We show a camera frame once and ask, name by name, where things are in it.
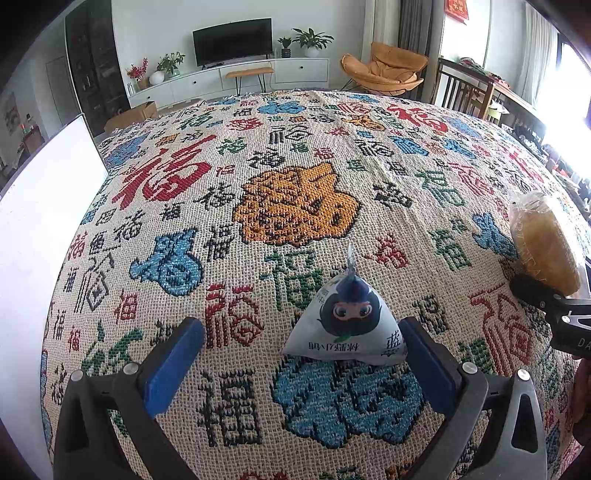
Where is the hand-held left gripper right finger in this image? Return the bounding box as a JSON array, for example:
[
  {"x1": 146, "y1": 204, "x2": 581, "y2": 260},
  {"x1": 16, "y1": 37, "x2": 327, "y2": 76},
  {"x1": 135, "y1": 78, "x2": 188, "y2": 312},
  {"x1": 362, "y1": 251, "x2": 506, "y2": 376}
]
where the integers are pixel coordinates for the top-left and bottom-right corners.
[{"x1": 398, "y1": 316, "x2": 549, "y2": 480}]

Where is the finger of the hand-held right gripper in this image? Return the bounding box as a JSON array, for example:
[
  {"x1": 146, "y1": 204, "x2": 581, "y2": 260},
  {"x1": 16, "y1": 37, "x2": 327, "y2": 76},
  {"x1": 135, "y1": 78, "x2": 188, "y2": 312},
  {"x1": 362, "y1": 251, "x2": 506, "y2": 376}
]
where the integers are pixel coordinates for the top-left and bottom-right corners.
[{"x1": 509, "y1": 273, "x2": 567, "y2": 313}]

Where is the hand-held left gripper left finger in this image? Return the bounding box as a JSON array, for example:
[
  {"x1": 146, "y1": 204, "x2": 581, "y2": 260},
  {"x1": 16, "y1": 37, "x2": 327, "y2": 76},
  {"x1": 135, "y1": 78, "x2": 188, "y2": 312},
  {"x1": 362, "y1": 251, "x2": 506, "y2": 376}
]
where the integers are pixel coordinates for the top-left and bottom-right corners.
[{"x1": 53, "y1": 316, "x2": 206, "y2": 480}]

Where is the clear bread bag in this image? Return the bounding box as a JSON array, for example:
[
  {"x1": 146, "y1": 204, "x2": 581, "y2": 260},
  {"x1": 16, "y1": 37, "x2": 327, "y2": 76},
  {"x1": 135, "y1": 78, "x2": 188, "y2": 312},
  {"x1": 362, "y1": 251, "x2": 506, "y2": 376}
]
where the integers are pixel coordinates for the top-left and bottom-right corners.
[{"x1": 508, "y1": 191, "x2": 587, "y2": 297}]

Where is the small triangular snack packet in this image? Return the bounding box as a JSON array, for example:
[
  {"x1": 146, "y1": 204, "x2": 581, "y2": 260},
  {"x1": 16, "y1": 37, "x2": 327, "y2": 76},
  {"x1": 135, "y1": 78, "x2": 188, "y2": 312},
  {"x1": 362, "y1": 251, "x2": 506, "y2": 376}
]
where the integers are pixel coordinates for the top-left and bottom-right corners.
[{"x1": 281, "y1": 242, "x2": 410, "y2": 366}]

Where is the white storage box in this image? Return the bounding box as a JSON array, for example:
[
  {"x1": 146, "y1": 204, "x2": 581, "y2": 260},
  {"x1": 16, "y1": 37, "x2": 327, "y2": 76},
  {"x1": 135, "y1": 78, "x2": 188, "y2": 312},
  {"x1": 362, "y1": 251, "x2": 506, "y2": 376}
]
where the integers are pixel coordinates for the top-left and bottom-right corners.
[{"x1": 0, "y1": 113, "x2": 110, "y2": 480}]

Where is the cluttered wooden desk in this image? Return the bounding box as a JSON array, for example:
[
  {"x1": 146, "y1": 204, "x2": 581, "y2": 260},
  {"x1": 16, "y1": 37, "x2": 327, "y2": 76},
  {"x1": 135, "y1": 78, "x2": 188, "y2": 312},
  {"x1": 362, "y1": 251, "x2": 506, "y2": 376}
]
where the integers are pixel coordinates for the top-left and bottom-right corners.
[{"x1": 443, "y1": 58, "x2": 548, "y2": 139}]

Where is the dark wooden chair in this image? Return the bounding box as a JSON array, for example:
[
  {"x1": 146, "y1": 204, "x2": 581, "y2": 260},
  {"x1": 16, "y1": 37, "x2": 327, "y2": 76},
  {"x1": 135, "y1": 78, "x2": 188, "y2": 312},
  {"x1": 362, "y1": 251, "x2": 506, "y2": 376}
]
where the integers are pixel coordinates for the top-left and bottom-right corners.
[{"x1": 431, "y1": 57, "x2": 496, "y2": 121}]

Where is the printed blanket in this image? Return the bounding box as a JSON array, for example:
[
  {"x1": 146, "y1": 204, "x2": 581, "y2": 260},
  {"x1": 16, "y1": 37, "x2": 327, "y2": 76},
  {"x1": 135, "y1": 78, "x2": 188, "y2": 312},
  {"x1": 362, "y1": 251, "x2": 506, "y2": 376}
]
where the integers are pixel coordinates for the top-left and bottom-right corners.
[{"x1": 39, "y1": 89, "x2": 591, "y2": 480}]

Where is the white curtain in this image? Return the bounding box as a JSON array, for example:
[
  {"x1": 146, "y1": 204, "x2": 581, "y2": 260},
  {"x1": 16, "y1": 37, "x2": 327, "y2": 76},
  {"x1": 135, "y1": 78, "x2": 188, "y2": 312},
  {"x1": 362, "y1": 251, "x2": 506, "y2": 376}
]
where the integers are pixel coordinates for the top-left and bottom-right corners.
[{"x1": 512, "y1": 2, "x2": 560, "y2": 110}]

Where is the brown cardboard box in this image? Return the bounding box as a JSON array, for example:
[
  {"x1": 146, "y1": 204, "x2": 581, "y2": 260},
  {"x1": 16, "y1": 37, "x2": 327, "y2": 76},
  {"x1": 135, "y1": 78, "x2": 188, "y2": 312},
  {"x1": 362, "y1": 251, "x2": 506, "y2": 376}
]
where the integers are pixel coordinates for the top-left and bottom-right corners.
[{"x1": 105, "y1": 100, "x2": 158, "y2": 135}]

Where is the orange lounge chair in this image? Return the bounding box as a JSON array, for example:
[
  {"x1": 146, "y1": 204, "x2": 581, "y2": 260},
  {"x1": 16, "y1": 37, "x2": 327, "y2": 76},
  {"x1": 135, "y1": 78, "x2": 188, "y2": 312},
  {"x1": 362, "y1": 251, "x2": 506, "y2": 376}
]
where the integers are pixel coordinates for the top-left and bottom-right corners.
[{"x1": 340, "y1": 41, "x2": 430, "y2": 97}]

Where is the grey curtain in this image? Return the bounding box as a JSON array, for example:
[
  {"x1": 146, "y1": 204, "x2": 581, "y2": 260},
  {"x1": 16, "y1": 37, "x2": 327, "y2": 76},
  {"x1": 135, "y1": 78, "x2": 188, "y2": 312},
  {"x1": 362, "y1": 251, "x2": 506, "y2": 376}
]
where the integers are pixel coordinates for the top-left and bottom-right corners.
[{"x1": 397, "y1": 0, "x2": 445, "y2": 100}]

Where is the white television cabinet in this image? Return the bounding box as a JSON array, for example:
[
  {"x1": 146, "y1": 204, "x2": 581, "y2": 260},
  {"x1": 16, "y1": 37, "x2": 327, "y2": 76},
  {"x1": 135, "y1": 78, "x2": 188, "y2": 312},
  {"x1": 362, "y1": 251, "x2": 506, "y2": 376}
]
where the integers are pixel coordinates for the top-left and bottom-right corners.
[{"x1": 126, "y1": 57, "x2": 331, "y2": 110}]

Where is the red flower vase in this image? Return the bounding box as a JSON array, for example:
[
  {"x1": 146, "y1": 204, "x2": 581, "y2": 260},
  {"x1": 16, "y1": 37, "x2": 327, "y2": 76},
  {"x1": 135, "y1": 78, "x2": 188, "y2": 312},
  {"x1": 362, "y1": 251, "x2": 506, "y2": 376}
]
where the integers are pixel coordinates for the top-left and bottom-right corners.
[{"x1": 126, "y1": 57, "x2": 150, "y2": 91}]

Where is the green flower plant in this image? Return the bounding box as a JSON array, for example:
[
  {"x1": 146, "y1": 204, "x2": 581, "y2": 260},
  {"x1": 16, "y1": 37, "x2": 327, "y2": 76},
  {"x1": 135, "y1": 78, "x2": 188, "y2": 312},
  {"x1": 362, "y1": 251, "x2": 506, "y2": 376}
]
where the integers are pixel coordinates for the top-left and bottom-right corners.
[{"x1": 157, "y1": 52, "x2": 186, "y2": 78}]

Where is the wooden bench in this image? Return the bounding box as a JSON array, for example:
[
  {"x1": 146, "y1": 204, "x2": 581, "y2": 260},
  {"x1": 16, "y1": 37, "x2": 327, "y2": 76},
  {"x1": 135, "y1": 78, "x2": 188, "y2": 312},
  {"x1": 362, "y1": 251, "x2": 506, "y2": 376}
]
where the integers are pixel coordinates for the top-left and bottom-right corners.
[{"x1": 225, "y1": 66, "x2": 275, "y2": 96}]

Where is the tall black cabinet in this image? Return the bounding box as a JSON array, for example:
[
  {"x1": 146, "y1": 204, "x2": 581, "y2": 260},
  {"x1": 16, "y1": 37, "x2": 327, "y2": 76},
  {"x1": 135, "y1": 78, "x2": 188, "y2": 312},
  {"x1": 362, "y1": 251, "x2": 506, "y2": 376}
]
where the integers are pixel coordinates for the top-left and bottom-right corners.
[{"x1": 64, "y1": 0, "x2": 133, "y2": 137}]

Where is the black television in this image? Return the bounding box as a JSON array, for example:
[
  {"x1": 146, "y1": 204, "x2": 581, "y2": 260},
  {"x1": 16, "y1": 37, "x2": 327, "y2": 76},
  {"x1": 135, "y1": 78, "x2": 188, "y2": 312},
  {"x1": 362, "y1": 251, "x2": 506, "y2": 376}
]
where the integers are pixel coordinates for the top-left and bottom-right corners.
[{"x1": 192, "y1": 17, "x2": 273, "y2": 69}]

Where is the large potted plant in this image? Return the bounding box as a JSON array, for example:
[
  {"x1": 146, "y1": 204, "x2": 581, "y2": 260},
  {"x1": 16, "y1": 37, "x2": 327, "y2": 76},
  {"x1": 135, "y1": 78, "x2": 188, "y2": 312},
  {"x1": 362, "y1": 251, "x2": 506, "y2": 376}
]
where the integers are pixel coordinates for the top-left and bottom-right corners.
[{"x1": 292, "y1": 28, "x2": 334, "y2": 59}]

